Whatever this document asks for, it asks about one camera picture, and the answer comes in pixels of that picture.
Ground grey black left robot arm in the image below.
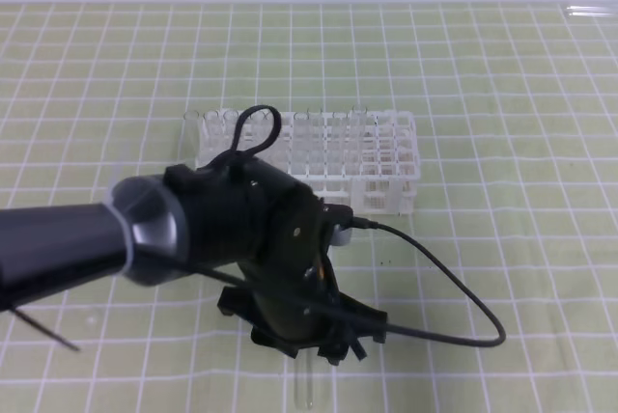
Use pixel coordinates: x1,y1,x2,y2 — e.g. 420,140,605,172
1,158,387,365

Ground black left camera cable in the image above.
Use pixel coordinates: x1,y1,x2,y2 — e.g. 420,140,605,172
9,217,507,352

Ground green grid tablecloth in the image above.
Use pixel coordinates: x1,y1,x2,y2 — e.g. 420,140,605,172
1,3,617,412

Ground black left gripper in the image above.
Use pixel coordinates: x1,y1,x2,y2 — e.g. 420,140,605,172
217,161,387,365

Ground white plastic test tube rack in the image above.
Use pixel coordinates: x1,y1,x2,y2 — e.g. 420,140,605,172
194,110,419,217

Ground clear tubes at table edge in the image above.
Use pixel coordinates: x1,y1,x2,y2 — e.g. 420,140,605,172
563,3,618,19

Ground clear glass test tube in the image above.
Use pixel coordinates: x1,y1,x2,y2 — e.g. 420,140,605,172
294,349,314,412

